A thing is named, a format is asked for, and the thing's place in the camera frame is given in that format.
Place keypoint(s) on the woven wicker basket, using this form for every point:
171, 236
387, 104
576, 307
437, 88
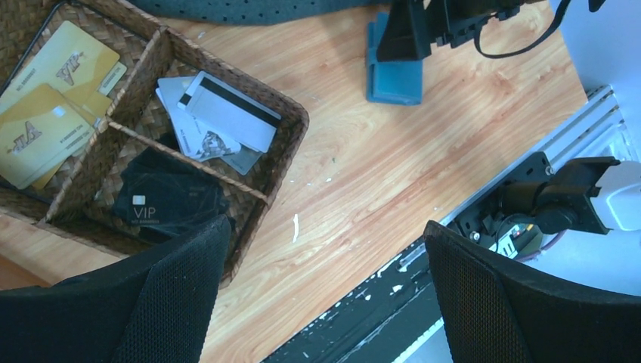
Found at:
77, 202

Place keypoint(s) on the dark grey dotted cloth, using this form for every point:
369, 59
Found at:
248, 12

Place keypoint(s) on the white patterned card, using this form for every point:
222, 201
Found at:
196, 139

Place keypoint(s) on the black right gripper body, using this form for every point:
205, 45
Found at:
413, 27

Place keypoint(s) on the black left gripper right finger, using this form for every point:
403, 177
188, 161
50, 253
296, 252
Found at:
496, 309

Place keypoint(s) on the teal leather card holder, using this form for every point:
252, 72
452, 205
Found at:
396, 82

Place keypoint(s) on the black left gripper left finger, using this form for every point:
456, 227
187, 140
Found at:
154, 306

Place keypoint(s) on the gold VIP card lower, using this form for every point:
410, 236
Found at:
40, 130

